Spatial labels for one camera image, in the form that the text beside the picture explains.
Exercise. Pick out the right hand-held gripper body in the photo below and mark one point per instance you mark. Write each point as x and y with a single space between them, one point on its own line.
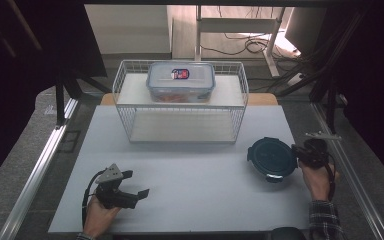
313 151

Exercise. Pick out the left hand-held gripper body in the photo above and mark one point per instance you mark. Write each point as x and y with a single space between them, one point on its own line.
113 195

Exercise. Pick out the round dark food container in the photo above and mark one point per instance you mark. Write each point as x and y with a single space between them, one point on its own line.
270 158

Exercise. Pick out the rectangular clear food container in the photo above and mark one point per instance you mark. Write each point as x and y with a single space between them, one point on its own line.
180 87

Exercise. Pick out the person's left hand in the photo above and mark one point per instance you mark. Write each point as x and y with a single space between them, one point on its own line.
98 218

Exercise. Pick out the person's right hand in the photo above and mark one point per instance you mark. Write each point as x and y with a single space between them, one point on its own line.
318 183

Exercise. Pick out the black metal stand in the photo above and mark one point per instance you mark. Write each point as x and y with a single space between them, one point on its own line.
330 110
60 103

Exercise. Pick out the wooden board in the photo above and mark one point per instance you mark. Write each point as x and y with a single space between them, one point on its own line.
263 99

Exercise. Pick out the black round seat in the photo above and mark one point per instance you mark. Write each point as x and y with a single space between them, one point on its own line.
288 234

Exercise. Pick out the black curtain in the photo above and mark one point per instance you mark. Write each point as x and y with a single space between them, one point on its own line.
376 83

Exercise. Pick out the grey panel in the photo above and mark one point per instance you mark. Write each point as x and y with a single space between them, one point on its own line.
305 26

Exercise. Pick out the white cabinet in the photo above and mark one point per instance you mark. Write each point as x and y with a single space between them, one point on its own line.
126 30

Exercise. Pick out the white metal stand frame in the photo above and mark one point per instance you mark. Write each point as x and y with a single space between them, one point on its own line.
236 25

